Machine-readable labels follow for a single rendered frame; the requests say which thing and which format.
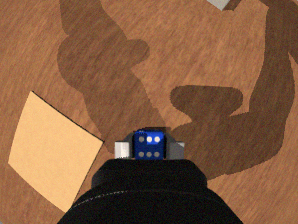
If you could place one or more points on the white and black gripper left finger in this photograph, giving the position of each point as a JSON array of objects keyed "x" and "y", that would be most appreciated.
[{"x": 124, "y": 148}]

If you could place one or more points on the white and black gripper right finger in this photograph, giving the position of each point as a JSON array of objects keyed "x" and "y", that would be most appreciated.
[{"x": 172, "y": 149}]

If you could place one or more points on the tan square mat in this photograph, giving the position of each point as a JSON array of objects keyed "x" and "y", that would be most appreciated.
[{"x": 52, "y": 153}]

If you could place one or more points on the blue die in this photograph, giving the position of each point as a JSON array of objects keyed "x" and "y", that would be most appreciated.
[{"x": 149, "y": 144}]

